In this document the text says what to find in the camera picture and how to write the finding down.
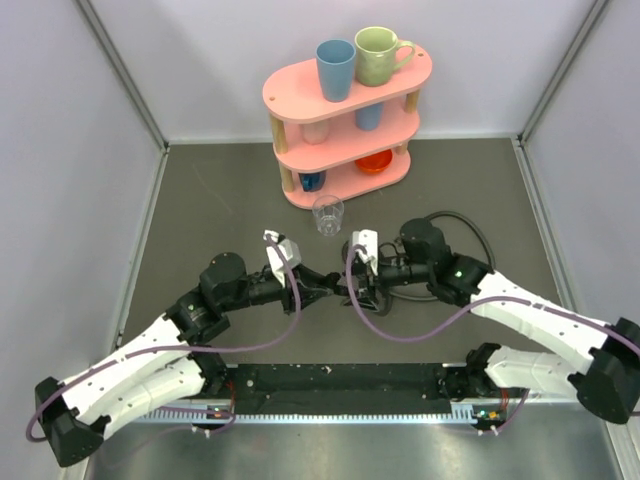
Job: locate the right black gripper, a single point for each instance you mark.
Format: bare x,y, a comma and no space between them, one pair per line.
366,294

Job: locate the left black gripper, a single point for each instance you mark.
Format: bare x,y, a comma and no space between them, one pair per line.
310,285

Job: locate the black valve fitting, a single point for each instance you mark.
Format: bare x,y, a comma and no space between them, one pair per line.
331,279

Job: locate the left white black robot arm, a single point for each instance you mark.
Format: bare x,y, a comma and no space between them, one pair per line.
171,359

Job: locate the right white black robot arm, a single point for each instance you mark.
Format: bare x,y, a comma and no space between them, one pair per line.
591,360

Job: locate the clear plastic cup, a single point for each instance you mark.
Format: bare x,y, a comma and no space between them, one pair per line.
328,211

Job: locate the dark blue mug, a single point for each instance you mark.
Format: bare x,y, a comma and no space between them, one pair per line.
312,182

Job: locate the pink three-tier shelf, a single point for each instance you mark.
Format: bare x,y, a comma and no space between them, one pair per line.
293,97

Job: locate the orange bowl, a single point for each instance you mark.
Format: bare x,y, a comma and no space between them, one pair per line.
375,163

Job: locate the pink cup middle shelf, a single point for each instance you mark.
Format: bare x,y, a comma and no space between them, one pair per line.
315,133

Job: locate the blue cup middle shelf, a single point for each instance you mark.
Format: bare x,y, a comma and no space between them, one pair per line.
368,118

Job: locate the green ceramic mug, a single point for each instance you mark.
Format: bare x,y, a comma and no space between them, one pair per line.
379,54

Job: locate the blue tumbler on top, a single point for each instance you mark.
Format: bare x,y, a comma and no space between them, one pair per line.
335,61

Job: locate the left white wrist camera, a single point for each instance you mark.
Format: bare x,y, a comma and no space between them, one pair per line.
283,254

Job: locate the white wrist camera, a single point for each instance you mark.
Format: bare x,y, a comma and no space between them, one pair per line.
367,248
283,254

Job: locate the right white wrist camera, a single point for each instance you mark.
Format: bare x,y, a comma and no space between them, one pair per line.
367,248

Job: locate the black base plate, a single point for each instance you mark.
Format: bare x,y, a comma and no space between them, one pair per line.
348,389

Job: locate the aluminium rail frame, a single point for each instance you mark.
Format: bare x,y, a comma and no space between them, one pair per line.
491,406

